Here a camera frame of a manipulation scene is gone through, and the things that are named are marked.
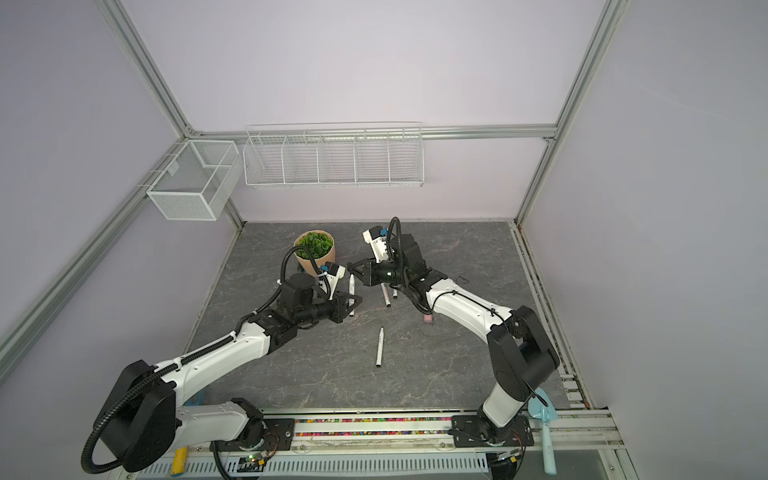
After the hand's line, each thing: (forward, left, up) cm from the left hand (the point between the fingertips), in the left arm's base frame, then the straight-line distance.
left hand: (359, 302), depth 80 cm
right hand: (+6, +2, +6) cm, 9 cm away
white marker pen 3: (-7, -5, -15) cm, 17 cm away
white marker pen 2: (+11, -7, -15) cm, 20 cm away
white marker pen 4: (+2, +2, +3) cm, 4 cm away
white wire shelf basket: (+48, +5, +14) cm, 51 cm away
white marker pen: (+11, -10, -15) cm, 21 cm away
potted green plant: (+25, +13, -5) cm, 29 cm away
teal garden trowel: (-27, -46, -13) cm, 54 cm away
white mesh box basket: (+44, +54, +11) cm, 71 cm away
